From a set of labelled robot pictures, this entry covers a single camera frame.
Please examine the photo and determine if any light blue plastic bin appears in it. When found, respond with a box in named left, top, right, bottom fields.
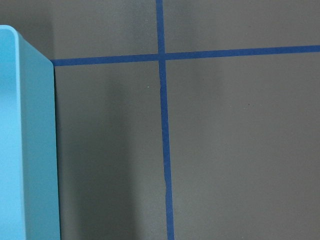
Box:
left=0, top=25, right=61, bottom=240

